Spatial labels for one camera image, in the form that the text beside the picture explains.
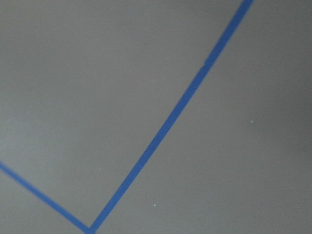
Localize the brown paper table cover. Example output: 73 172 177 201
0 0 312 234

